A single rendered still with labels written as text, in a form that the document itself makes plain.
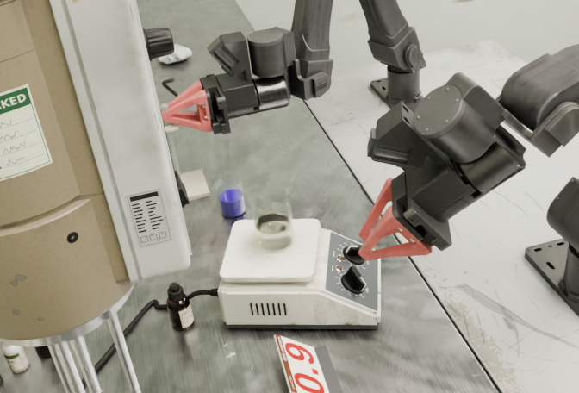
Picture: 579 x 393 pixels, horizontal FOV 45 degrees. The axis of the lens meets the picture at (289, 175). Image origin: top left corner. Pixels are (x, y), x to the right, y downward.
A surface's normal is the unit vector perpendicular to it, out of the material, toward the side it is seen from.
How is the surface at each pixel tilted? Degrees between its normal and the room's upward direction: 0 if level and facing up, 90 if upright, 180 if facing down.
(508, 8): 90
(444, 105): 42
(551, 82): 19
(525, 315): 0
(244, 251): 0
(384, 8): 91
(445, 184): 90
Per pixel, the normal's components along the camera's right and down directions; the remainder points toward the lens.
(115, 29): 0.26, 0.50
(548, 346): -0.10, -0.84
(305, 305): -0.11, 0.54
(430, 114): -0.71, -0.46
